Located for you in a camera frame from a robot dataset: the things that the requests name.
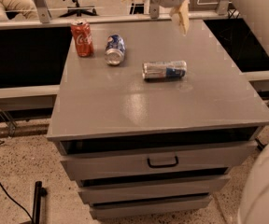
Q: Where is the blue pepsi can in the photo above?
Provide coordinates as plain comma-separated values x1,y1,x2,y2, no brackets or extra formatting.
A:
105,35,126,65

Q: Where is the silver blue red bull can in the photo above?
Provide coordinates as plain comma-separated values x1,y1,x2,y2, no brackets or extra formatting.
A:
142,61,187,79

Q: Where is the red coca-cola can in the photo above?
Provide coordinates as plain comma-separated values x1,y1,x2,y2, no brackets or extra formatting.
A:
71,21,94,57

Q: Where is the grey drawer cabinet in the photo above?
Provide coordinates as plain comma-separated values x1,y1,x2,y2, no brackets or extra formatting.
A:
48,21,269,208

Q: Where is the black stand leg right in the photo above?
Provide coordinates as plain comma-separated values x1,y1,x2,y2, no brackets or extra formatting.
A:
255,138,266,151

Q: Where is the middle grey drawer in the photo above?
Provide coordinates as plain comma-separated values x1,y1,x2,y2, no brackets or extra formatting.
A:
78,175,230,204

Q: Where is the grey drawer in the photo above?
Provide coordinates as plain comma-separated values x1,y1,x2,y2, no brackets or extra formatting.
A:
61,141,257,180
90,195,211,219
78,175,230,204

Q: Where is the top grey drawer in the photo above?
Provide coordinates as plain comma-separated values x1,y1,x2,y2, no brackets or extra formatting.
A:
61,141,257,180

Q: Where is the bottom grey drawer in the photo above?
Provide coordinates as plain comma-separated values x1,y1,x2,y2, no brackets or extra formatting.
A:
90,195,211,219

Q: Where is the black stand foot left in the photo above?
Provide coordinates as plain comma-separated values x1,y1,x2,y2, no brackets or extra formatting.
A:
32,181,48,224

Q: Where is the grey metal railing frame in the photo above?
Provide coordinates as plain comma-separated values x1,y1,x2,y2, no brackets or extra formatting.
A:
0,0,235,33

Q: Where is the black drawer handle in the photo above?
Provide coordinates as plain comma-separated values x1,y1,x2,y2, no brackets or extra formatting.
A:
147,156,179,169

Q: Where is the black floor cable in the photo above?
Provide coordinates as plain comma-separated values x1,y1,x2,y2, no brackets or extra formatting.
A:
0,121,35,224

